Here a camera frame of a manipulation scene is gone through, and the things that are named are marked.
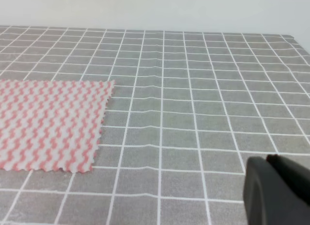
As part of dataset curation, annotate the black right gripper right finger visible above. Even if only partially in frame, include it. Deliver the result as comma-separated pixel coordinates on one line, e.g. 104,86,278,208
266,154,310,205

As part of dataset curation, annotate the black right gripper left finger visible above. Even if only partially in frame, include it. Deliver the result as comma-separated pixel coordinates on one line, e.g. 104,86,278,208
243,157,310,225

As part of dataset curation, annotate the pink white wavy towel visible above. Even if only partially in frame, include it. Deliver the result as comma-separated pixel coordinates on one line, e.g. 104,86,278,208
0,79,114,173

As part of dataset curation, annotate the grey checked tablecloth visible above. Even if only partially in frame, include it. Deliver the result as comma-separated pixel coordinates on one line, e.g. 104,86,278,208
0,25,310,225

